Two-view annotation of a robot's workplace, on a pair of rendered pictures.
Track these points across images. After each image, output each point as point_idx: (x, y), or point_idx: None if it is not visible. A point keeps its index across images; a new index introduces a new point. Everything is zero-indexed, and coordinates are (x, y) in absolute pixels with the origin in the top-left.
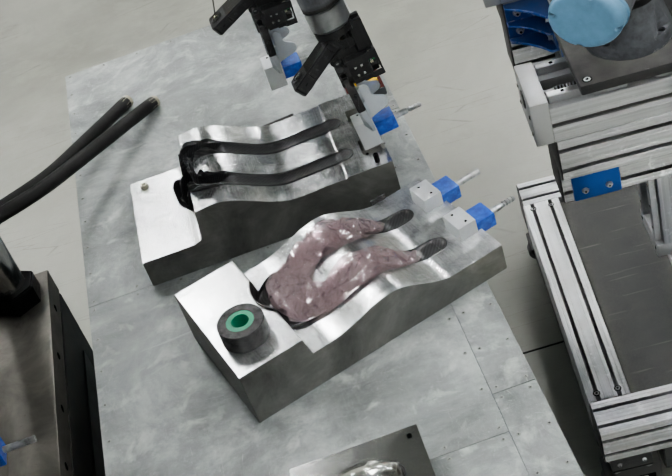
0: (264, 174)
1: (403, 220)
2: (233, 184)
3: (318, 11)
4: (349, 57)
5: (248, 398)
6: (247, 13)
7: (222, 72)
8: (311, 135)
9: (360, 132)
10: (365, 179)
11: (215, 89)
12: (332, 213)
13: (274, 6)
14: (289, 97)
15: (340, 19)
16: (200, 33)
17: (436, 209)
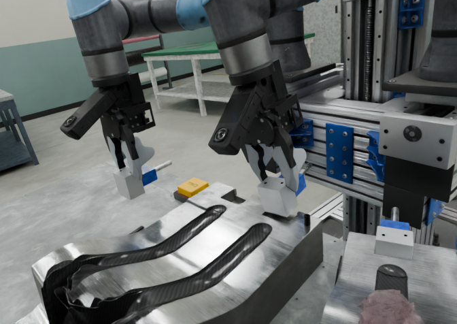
0: (182, 278)
1: (394, 279)
2: (158, 305)
3: (254, 34)
4: (273, 105)
5: None
6: (61, 180)
7: (52, 216)
8: (200, 225)
9: (283, 196)
10: (304, 248)
11: (49, 229)
12: (330, 299)
13: (135, 106)
14: (129, 216)
15: (271, 52)
16: (22, 198)
17: (415, 254)
